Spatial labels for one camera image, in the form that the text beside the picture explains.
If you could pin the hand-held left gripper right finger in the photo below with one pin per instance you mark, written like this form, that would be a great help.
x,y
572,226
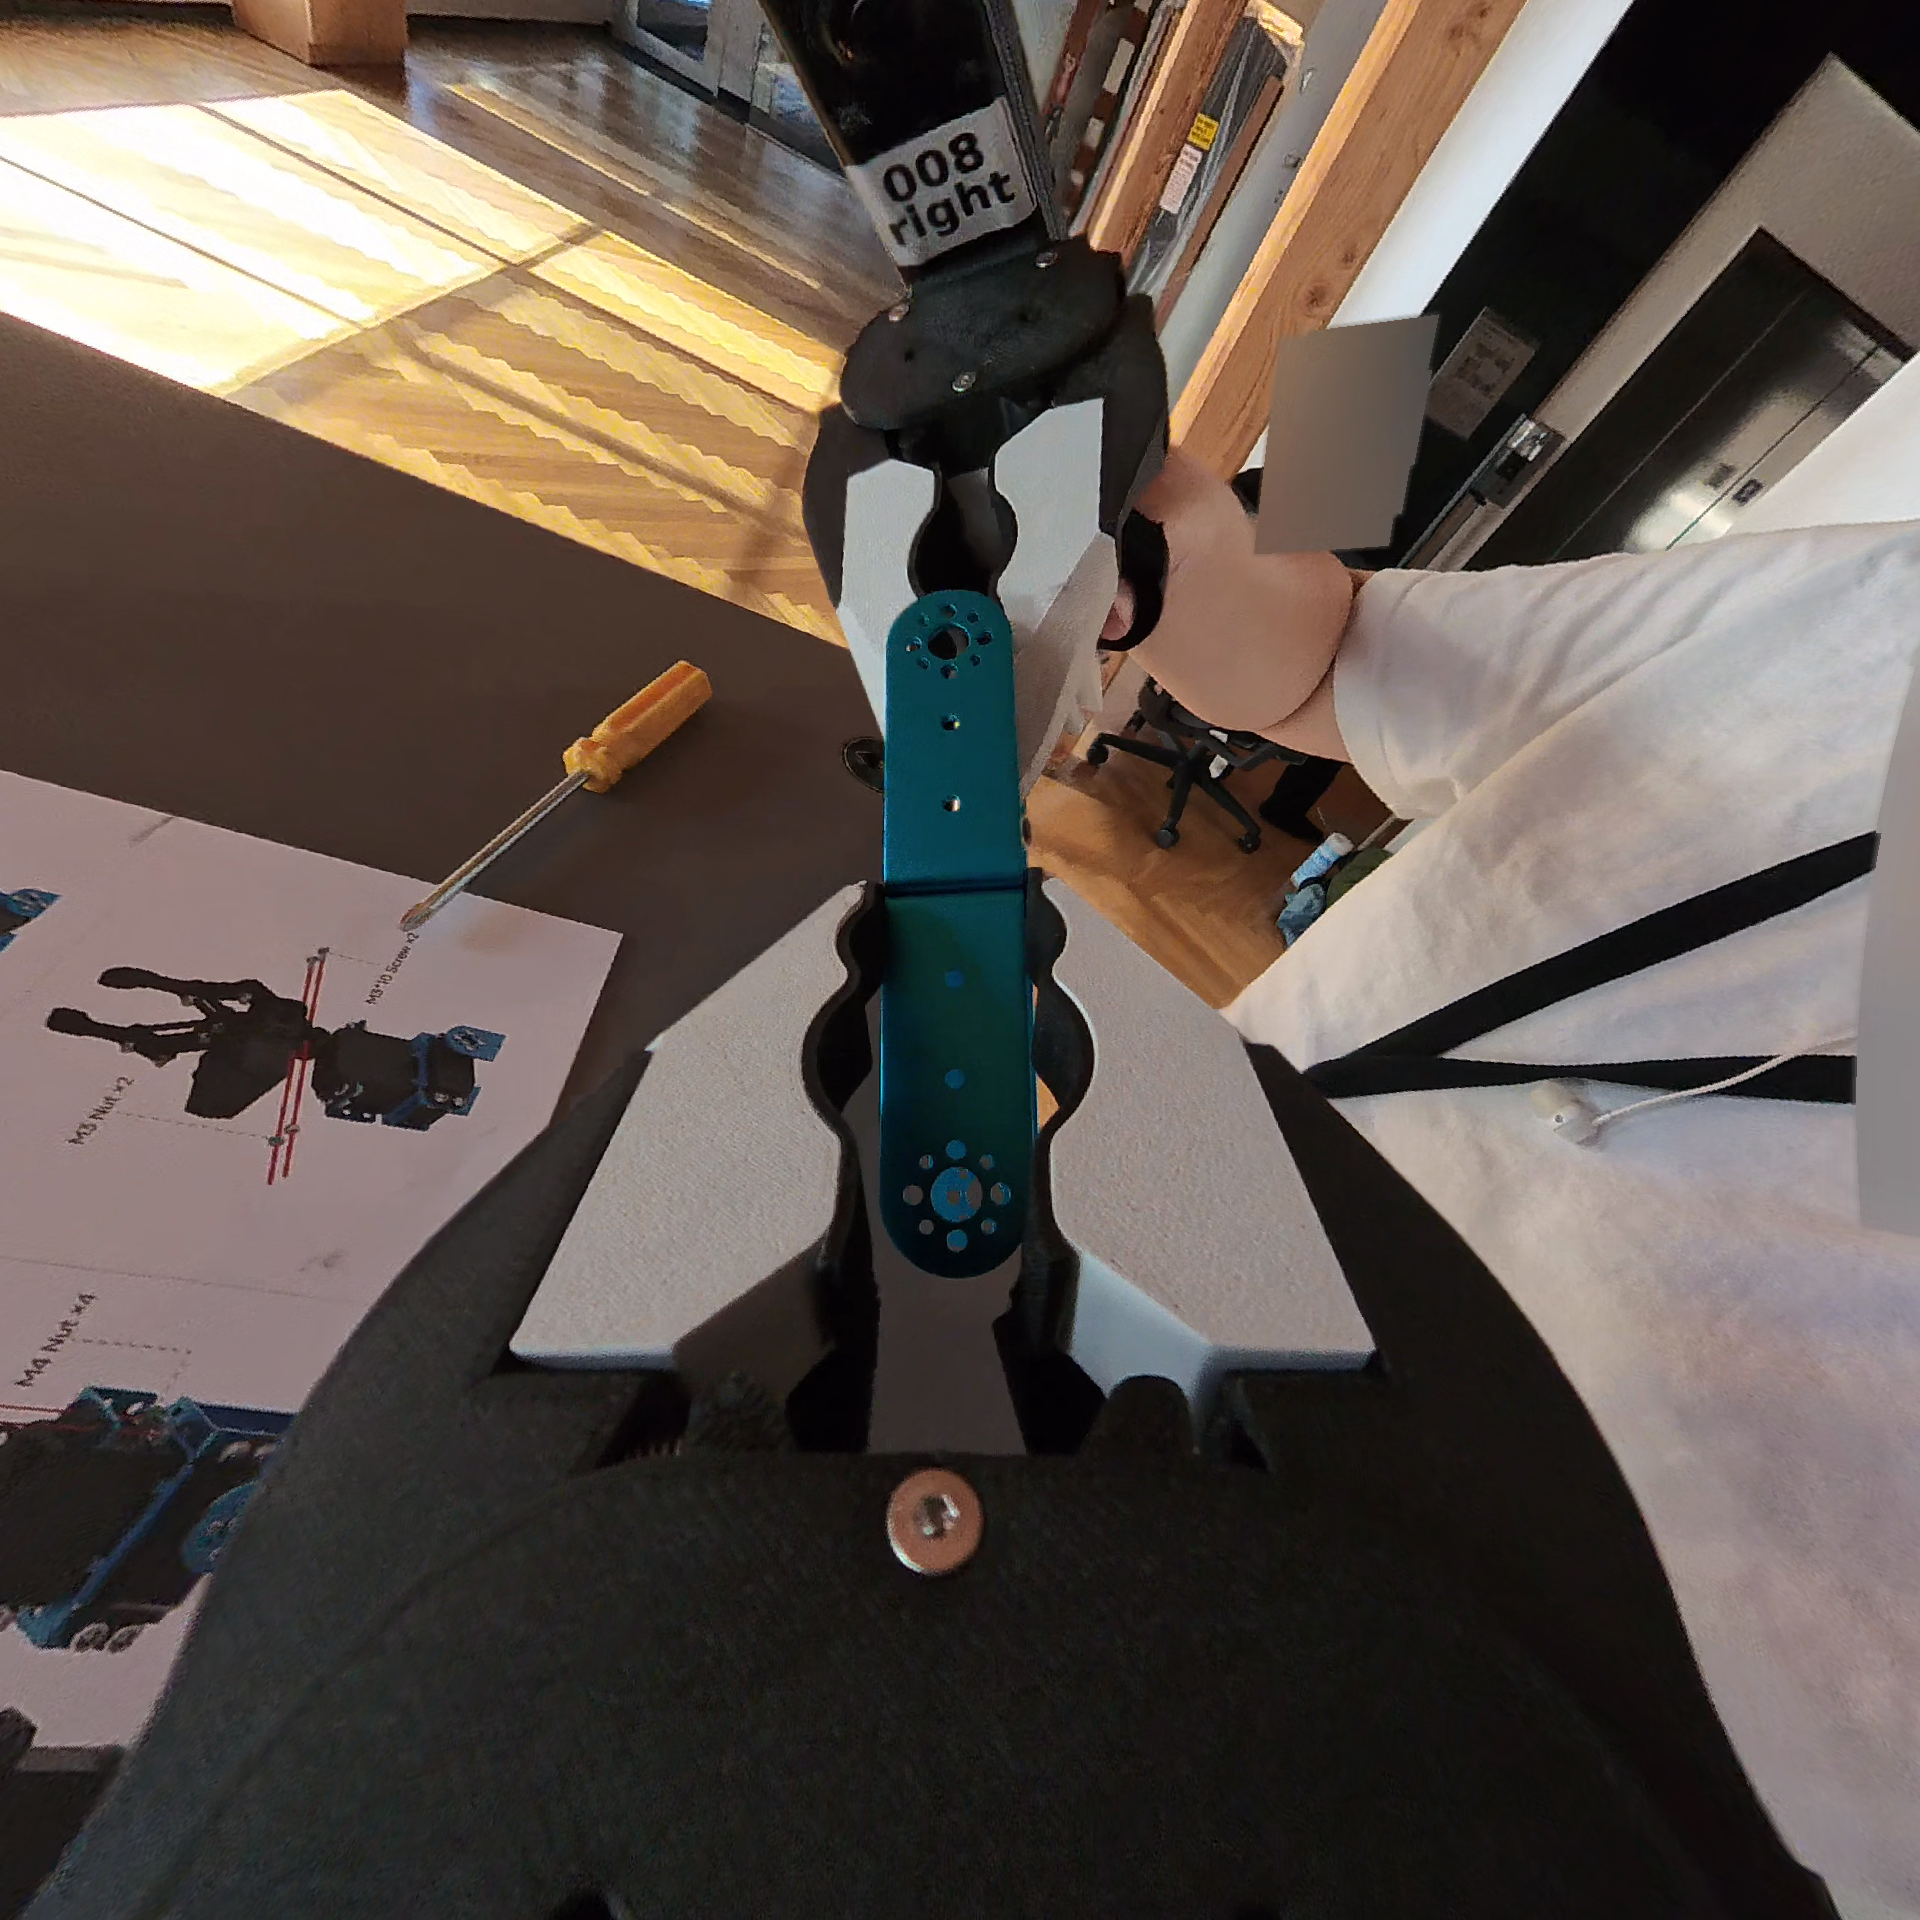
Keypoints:
x,y
1200,1185

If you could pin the wooden pillar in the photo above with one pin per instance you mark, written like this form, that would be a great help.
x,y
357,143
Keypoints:
x,y
1320,194

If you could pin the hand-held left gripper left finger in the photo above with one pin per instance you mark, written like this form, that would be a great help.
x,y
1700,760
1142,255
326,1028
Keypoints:
x,y
690,1170

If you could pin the small metal desk grommet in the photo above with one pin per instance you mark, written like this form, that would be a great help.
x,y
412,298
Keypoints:
x,y
863,759

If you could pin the cardboard box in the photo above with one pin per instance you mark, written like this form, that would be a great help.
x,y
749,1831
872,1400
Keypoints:
x,y
323,31

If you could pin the printed instruction sheet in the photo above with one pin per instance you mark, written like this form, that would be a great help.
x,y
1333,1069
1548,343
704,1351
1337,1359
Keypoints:
x,y
494,990

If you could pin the dark elevator door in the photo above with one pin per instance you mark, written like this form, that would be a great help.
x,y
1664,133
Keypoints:
x,y
1755,404

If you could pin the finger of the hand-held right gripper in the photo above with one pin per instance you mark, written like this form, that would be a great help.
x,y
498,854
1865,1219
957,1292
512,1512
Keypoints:
x,y
1064,495
878,541

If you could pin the blue bag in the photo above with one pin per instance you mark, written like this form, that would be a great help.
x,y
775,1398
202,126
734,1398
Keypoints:
x,y
1320,892

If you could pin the blue metal bracket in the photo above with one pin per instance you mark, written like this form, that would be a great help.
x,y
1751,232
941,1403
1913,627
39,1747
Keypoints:
x,y
961,1020

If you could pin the person's right hand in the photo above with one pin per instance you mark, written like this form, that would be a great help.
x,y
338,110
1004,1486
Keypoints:
x,y
1244,631

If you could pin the black office chair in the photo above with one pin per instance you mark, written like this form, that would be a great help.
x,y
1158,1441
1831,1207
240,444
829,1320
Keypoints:
x,y
1200,735

